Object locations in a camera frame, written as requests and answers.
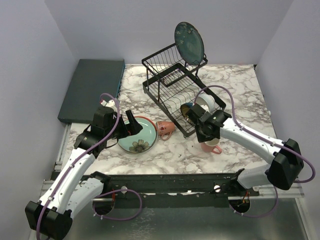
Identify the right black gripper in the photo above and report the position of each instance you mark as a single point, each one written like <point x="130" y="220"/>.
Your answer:
<point x="202" y="138"/>

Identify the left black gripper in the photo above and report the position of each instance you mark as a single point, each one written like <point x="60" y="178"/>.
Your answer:
<point x="133" y="128"/>

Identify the plain pink mug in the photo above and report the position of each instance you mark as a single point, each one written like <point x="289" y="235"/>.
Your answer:
<point x="211" y="146"/>

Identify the white bowl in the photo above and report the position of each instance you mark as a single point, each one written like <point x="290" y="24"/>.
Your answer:
<point x="206" y="101"/>

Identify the dark bowl beige inside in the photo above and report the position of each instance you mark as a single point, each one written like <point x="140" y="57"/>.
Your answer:
<point x="184" y="108"/>

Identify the printed salmon coffee mug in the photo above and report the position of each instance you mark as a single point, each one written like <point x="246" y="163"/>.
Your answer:
<point x="165" y="129"/>

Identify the black wire dish rack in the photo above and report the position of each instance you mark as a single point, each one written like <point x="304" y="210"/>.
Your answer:
<point x="171" y="82"/>

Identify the blue glazed floral plate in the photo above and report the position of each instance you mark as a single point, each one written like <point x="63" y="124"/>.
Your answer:
<point x="189" y="43"/>

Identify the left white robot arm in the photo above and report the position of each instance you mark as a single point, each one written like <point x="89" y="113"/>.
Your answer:
<point x="53" y="214"/>

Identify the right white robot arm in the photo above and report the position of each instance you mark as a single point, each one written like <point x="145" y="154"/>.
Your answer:
<point x="283" y="163"/>

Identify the teal patterned bottom plate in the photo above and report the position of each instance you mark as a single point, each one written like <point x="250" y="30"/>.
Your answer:
<point x="136" y="146"/>

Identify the dark grey flat box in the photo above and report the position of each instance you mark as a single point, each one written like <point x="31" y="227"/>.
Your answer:
<point x="91" y="78"/>

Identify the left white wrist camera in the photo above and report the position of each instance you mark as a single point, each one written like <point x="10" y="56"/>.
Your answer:
<point x="111" y="103"/>

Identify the black mounting rail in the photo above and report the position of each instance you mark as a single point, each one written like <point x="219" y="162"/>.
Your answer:
<point x="168" y="190"/>

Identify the aluminium frame rail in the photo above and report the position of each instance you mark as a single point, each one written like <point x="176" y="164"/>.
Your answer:
<point x="178" y="155"/>

